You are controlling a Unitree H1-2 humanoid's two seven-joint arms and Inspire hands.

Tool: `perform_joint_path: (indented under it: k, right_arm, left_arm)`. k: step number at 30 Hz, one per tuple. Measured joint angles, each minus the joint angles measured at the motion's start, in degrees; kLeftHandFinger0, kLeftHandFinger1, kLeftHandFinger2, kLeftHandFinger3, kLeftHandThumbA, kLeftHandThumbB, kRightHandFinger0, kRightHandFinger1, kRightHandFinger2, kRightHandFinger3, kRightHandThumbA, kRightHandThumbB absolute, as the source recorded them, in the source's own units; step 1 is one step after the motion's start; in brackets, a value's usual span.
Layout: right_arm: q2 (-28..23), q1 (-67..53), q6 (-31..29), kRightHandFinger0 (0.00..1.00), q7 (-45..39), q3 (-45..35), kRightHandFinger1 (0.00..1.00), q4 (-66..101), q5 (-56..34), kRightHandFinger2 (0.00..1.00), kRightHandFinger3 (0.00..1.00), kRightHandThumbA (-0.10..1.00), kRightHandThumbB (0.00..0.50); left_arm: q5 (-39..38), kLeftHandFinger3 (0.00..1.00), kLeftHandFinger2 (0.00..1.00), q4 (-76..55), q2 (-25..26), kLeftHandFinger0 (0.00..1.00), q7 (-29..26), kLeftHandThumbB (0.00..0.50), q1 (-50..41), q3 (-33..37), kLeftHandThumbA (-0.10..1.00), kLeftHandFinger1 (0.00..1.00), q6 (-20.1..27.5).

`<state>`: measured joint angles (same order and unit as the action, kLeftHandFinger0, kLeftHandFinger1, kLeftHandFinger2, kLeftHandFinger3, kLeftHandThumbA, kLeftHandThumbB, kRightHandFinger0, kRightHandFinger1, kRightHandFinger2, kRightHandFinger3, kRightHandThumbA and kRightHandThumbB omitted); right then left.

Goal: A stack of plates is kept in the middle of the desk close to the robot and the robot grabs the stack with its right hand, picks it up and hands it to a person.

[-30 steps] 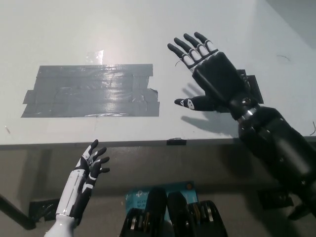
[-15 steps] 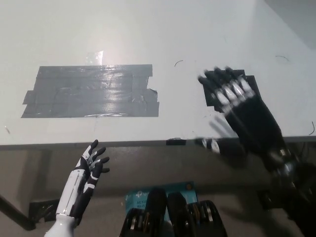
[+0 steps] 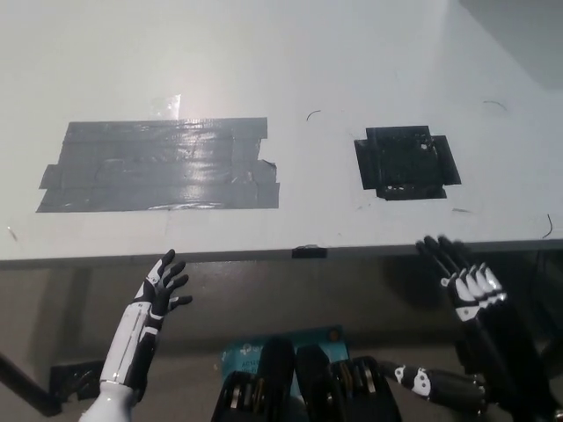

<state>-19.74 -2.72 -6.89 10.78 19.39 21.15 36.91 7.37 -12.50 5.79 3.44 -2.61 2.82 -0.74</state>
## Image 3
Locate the teal cardboard box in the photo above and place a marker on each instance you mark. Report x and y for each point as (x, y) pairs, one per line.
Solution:
(321, 337)

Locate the clear tape piece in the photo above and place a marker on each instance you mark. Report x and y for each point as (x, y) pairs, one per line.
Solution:
(167, 105)

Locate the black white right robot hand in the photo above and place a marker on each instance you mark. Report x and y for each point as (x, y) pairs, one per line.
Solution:
(497, 347)

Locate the small black tape piece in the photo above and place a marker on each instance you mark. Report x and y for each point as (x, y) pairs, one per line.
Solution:
(309, 252)

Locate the grey duct tape patch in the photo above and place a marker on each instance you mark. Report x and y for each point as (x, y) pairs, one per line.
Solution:
(154, 171)

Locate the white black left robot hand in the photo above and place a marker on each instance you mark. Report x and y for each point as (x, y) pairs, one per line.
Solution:
(132, 343)

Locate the black table leg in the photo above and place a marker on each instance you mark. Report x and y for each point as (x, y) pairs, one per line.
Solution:
(26, 387)

